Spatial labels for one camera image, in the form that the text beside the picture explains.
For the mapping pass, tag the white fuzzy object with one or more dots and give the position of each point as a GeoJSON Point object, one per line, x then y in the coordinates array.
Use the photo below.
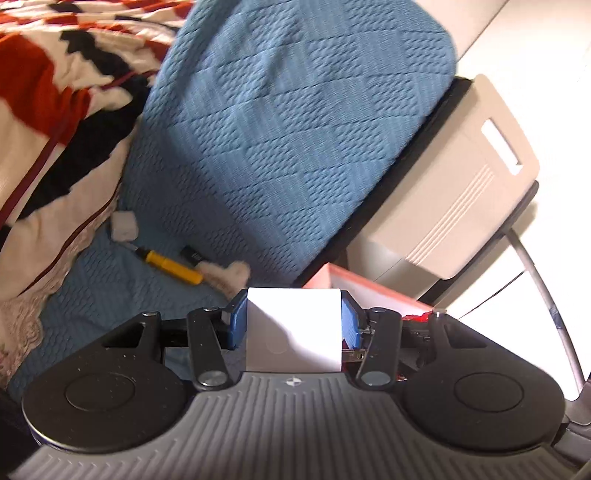
{"type": "Point", "coordinates": [230, 274]}

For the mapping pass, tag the red black white patterned blanket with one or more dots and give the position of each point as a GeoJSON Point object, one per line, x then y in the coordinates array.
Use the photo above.
{"type": "Point", "coordinates": [55, 115]}

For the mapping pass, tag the small black card reader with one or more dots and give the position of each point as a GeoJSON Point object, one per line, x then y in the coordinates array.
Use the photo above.
{"type": "Point", "coordinates": [191, 255]}

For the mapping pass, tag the red item in box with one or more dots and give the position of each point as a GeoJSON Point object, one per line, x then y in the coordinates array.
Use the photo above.
{"type": "Point", "coordinates": [415, 317]}

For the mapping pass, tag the blue quilted bedspread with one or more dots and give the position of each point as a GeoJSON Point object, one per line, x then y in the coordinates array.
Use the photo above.
{"type": "Point", "coordinates": [277, 138]}

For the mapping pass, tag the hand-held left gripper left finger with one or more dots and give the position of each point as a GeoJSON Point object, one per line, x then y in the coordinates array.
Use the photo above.
{"type": "Point", "coordinates": [236, 318]}

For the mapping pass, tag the large white charger block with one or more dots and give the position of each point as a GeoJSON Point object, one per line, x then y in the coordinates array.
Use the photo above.
{"type": "Point", "coordinates": [293, 327]}

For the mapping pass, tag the small white charger cube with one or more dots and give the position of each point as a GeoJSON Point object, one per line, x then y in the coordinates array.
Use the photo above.
{"type": "Point", "coordinates": [123, 226]}

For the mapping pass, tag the pink box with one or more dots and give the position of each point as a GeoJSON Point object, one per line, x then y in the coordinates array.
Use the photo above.
{"type": "Point", "coordinates": [369, 293]}

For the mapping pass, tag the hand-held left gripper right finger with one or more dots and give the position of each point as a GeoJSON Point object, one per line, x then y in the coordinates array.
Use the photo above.
{"type": "Point", "coordinates": [352, 318]}

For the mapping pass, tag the yellow black marker pen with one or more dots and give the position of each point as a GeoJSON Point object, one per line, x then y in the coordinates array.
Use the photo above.
{"type": "Point", "coordinates": [173, 266]}

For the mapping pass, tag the black mattress edge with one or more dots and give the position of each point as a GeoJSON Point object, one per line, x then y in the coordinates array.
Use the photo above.
{"type": "Point", "coordinates": [406, 166]}

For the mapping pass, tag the grey metal tube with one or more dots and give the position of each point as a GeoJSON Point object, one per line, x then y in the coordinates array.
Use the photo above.
{"type": "Point", "coordinates": [551, 300]}

